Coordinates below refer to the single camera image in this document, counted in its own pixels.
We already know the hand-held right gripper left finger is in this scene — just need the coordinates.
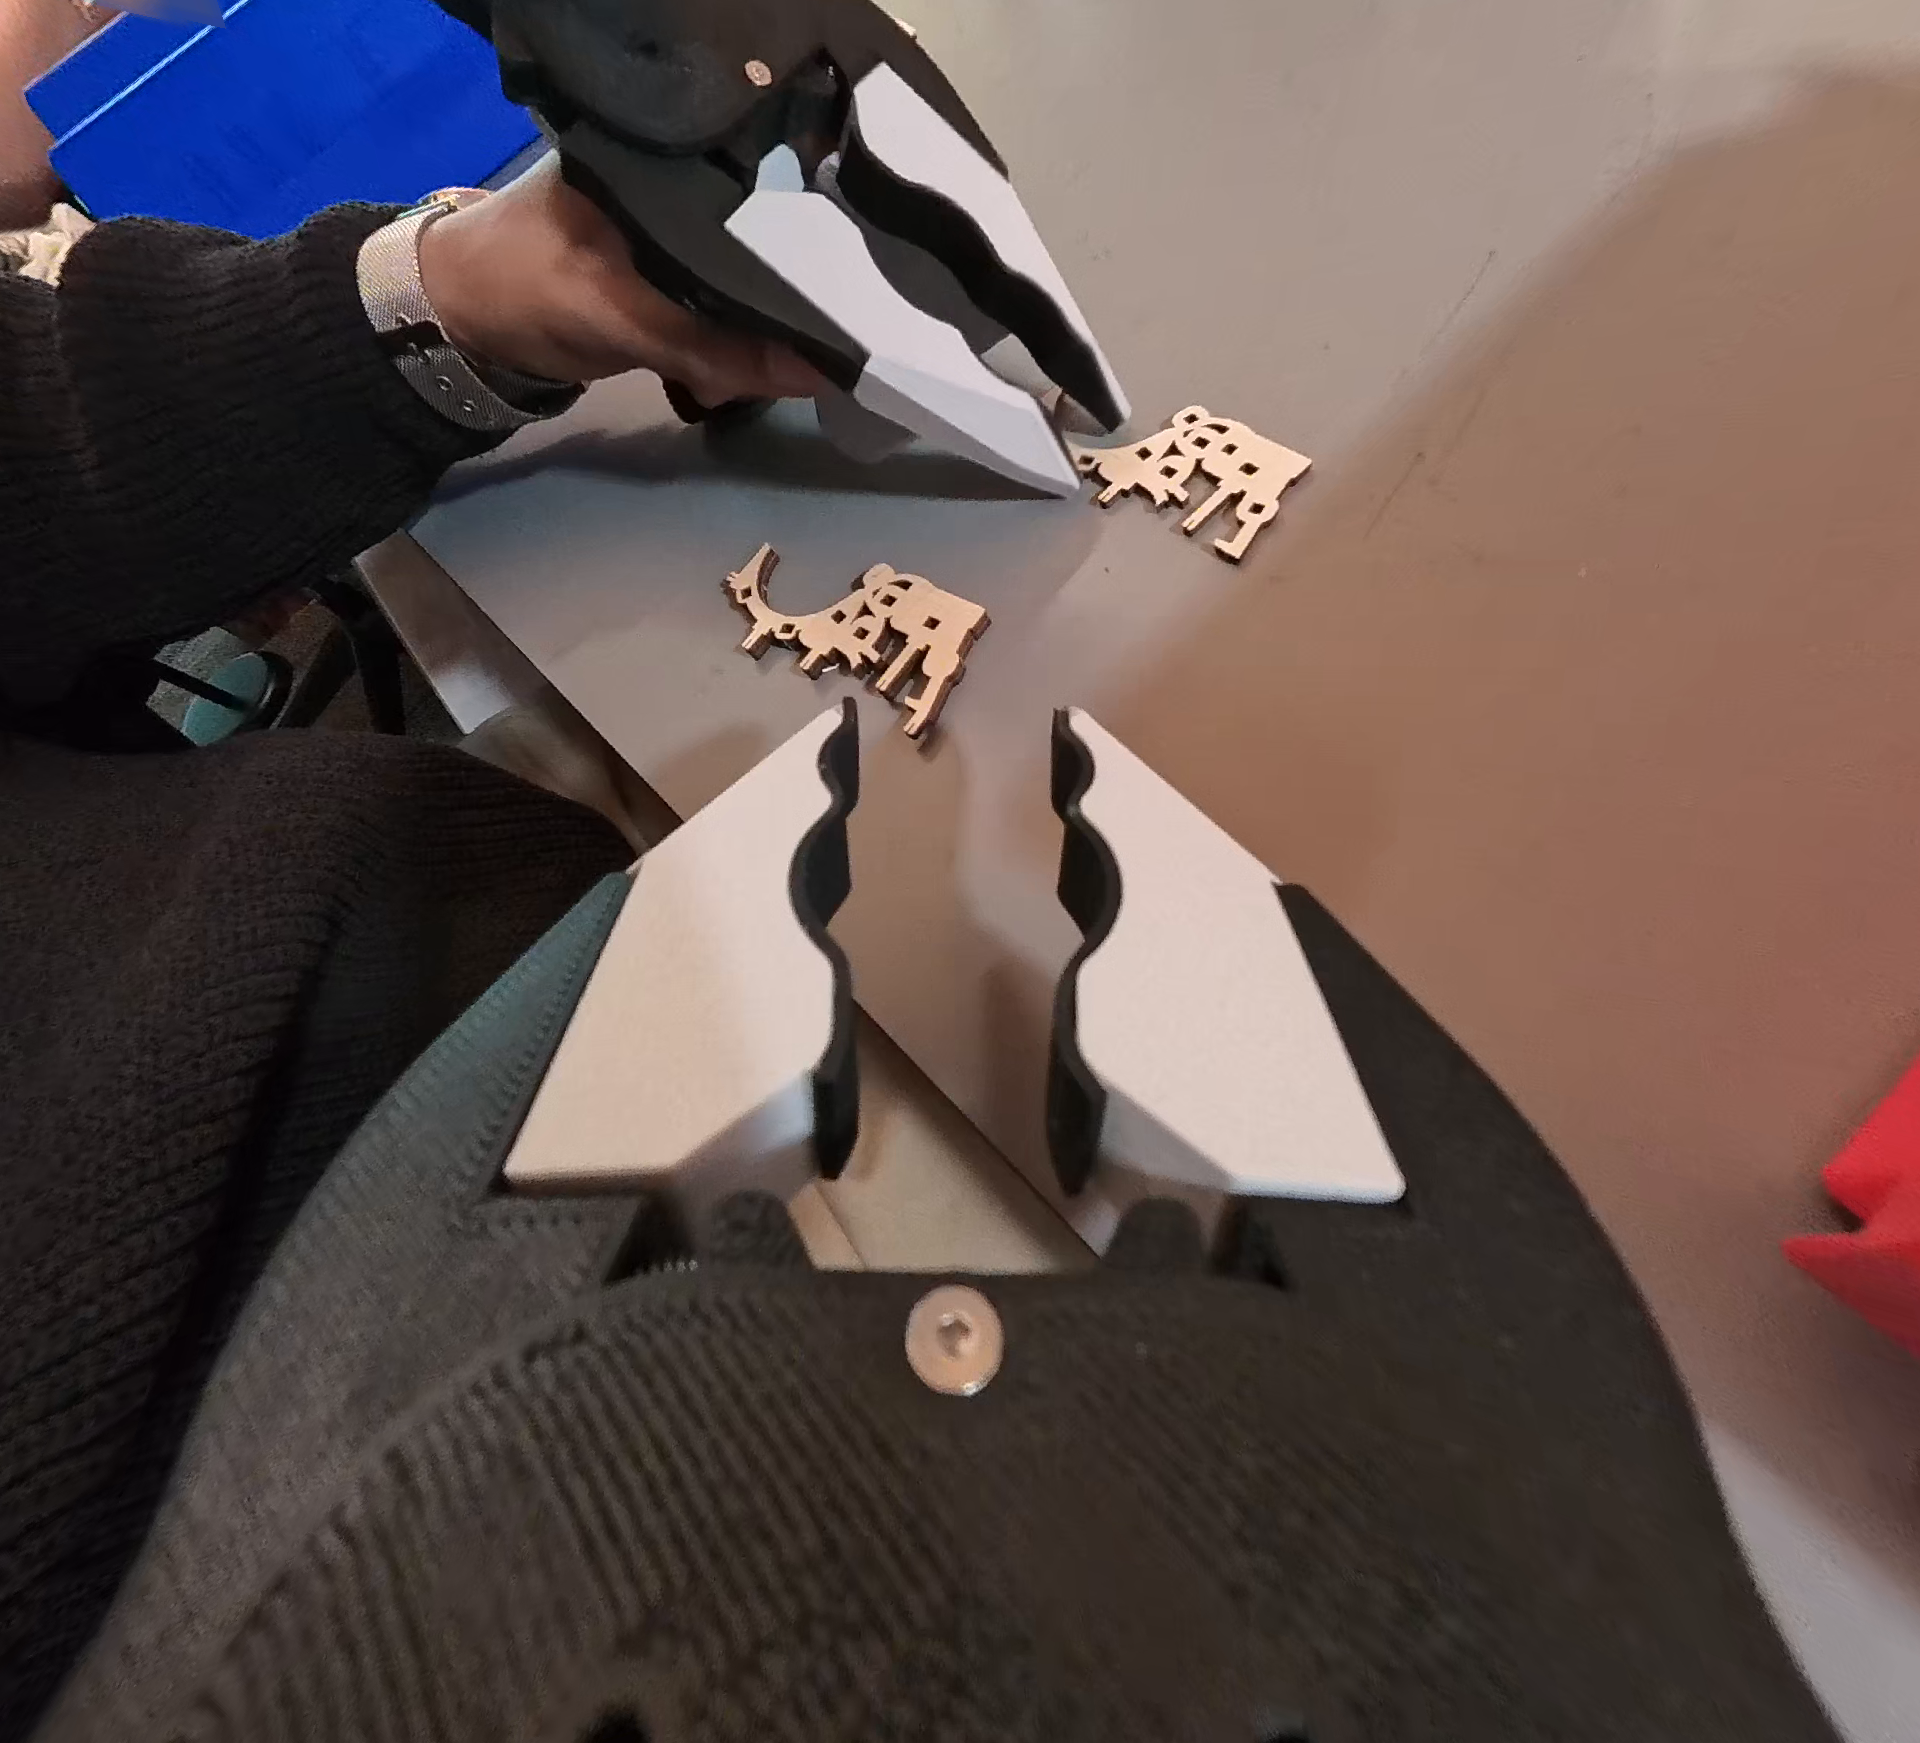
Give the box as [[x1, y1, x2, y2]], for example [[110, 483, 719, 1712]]
[[502, 700, 864, 1226]]

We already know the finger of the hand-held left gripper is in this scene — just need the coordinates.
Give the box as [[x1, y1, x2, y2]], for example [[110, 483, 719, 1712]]
[[818, 59, 1131, 438], [719, 145, 1085, 498]]

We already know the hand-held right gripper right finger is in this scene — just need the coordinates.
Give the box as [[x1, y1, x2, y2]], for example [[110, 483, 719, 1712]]
[[1046, 704, 1409, 1226]]

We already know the wooden giraffe puzzle piece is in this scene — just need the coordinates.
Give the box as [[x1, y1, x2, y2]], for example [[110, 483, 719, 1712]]
[[722, 543, 992, 738], [1077, 405, 1315, 563]]

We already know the person's left forearm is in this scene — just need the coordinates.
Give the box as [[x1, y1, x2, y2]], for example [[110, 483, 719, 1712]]
[[0, 204, 451, 711]]

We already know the grey desk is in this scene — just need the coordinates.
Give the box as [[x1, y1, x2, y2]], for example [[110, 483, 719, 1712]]
[[359, 0, 1920, 1743]]

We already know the person's left hand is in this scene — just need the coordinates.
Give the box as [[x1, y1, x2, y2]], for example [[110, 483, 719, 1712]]
[[419, 172, 852, 413]]

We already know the blue plastic crate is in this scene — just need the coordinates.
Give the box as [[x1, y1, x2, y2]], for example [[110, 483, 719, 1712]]
[[25, 0, 561, 240]]

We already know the metal mesh wristwatch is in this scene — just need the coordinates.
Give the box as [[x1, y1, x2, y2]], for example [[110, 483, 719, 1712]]
[[358, 195, 591, 436]]

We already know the person's black sweater torso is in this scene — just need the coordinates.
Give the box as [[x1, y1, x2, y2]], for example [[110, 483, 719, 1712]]
[[0, 722, 638, 1736]]

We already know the red plastic object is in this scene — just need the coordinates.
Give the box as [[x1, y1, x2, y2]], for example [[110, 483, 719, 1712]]
[[1783, 1059, 1920, 1338]]

